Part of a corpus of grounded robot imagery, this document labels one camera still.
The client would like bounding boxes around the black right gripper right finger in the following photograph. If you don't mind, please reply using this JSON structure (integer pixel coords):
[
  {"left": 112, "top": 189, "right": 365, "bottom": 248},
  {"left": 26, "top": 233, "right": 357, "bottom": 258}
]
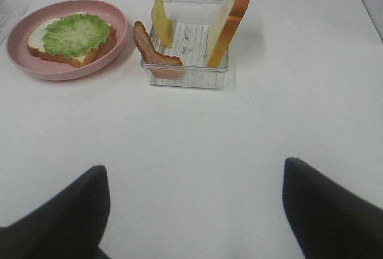
[{"left": 282, "top": 157, "right": 382, "bottom": 258}]

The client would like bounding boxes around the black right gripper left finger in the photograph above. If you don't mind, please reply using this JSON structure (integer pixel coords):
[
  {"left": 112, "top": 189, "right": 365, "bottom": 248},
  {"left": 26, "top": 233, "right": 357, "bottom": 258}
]
[{"left": 1, "top": 165, "right": 110, "bottom": 258}]

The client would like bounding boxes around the bacon strip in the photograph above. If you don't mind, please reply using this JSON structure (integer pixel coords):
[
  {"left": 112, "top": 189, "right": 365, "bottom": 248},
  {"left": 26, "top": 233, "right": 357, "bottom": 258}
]
[{"left": 132, "top": 21, "right": 184, "bottom": 80}]

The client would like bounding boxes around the bread slice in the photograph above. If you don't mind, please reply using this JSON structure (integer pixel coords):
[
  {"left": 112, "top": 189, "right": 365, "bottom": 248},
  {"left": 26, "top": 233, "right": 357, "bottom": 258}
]
[
  {"left": 27, "top": 17, "right": 116, "bottom": 68},
  {"left": 205, "top": 0, "right": 250, "bottom": 68}
]

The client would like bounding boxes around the green lettuce leaf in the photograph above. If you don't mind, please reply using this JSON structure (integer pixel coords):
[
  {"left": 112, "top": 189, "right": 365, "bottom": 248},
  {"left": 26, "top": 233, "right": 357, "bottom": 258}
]
[{"left": 42, "top": 14, "right": 114, "bottom": 61}]

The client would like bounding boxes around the yellow cheese slice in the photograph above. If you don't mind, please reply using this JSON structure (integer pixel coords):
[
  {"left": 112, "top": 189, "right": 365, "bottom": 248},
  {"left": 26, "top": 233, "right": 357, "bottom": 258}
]
[{"left": 151, "top": 0, "right": 173, "bottom": 48}]

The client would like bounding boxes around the pink round plate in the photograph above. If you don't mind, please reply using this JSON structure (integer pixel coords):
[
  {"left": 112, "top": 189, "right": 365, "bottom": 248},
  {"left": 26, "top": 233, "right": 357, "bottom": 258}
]
[{"left": 5, "top": 0, "right": 129, "bottom": 81}]

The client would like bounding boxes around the right clear plastic container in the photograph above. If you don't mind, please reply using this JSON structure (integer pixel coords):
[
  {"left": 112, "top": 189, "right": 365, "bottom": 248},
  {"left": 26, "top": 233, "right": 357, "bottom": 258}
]
[{"left": 141, "top": 0, "right": 229, "bottom": 89}]

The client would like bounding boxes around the clear plastic container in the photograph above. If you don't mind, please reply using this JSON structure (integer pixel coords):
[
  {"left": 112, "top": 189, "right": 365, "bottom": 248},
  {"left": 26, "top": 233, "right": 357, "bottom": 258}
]
[
  {"left": 141, "top": 0, "right": 229, "bottom": 89},
  {"left": 1, "top": 0, "right": 16, "bottom": 43}
]

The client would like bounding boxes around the left clear plastic container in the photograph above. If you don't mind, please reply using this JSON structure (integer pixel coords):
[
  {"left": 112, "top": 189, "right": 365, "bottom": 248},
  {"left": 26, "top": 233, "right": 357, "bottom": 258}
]
[{"left": 1, "top": 0, "right": 16, "bottom": 43}]

